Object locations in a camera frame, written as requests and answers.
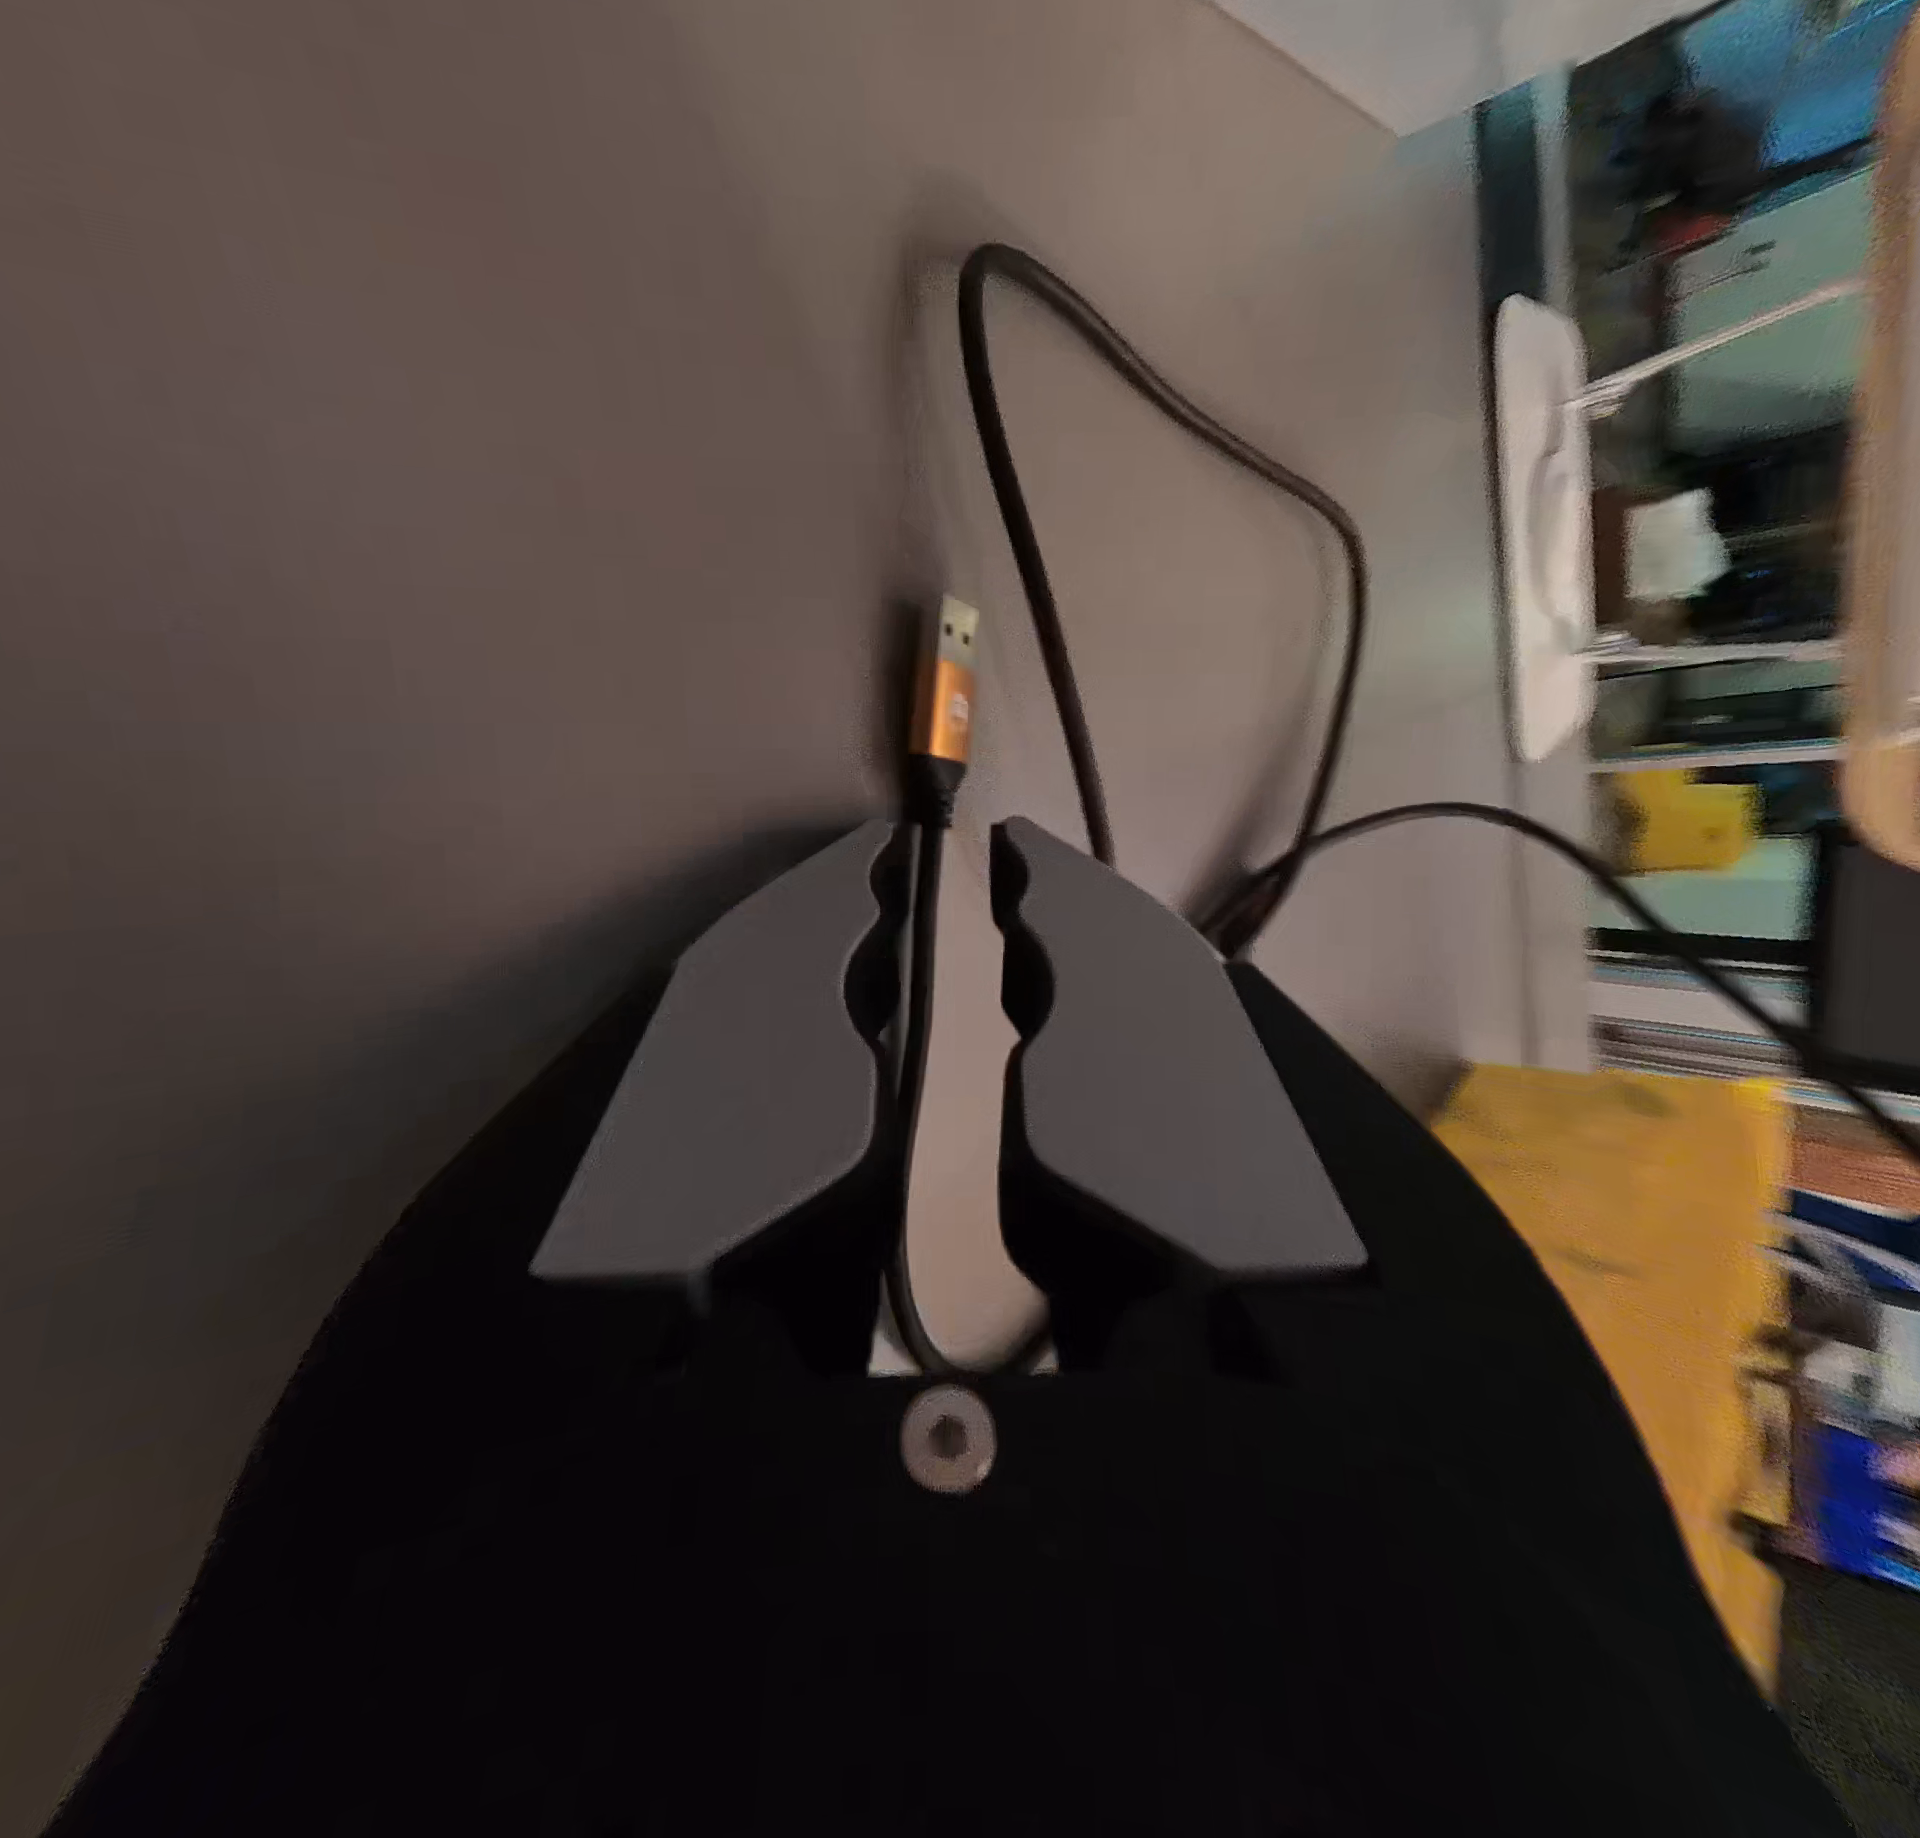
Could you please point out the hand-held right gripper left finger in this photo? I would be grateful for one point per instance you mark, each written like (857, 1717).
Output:
(720, 1118)

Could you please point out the yellow plastic bin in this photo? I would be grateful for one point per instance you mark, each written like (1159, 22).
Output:
(1687, 824)
(1621, 1268)

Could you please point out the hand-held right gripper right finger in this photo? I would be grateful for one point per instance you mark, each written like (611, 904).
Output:
(1186, 1118)

